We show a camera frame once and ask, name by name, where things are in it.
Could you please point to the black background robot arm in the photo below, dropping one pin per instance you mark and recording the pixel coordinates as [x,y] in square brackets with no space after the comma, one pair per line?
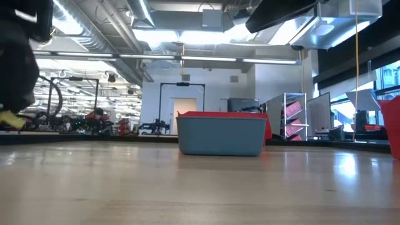
[154,126]

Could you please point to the long red plastic bin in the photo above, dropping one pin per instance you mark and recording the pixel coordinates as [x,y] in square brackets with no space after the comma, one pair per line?
[392,125]

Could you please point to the black aluminium table frame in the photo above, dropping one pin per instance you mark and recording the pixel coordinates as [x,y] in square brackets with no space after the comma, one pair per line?
[93,138]

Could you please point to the long ceiling light tube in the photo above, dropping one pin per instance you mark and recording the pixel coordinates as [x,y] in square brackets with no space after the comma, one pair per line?
[203,58]

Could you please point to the short red plastic bin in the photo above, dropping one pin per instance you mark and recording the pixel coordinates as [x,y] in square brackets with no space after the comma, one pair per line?
[267,128]

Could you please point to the grey flat panel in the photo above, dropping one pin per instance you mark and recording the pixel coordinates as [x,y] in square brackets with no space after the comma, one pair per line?
[318,115]

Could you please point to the blue-grey plastic bin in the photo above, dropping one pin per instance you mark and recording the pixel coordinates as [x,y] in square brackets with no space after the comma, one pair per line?
[222,136]

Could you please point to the silver spiral ceiling duct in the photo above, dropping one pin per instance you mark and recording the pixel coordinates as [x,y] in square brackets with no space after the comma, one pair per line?
[93,34]

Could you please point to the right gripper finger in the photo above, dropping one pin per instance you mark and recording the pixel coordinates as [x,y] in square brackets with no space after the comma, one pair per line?
[275,14]

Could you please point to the white trapezoid shade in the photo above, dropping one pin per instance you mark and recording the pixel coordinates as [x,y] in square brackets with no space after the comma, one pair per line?
[364,100]

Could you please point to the smooth silver ceiling duct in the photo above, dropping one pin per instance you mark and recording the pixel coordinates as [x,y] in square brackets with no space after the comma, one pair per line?
[140,12]

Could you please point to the grey ceiling junction box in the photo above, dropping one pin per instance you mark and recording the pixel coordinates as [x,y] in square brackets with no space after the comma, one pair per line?
[212,20]

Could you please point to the red storage bin stack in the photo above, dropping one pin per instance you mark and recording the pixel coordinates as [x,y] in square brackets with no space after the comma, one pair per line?
[123,126]

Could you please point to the person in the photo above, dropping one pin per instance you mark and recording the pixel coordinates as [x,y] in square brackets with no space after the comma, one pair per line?
[98,117]

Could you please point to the black gantry frame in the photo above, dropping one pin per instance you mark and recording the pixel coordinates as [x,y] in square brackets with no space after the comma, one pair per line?
[84,78]
[182,84]

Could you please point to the black office chair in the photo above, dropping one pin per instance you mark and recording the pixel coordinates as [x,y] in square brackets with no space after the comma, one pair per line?
[362,120]

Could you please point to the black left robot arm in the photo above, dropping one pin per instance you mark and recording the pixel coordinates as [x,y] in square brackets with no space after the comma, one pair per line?
[37,12]

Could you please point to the red shelf bin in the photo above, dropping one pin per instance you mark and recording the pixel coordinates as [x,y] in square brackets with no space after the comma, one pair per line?
[293,128]
[295,138]
[293,109]

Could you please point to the silver rectangular ceiling duct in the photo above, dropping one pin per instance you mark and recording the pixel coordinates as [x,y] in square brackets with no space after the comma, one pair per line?
[343,28]

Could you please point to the white shelf rack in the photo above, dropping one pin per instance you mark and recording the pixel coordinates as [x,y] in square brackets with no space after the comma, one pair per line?
[275,115]

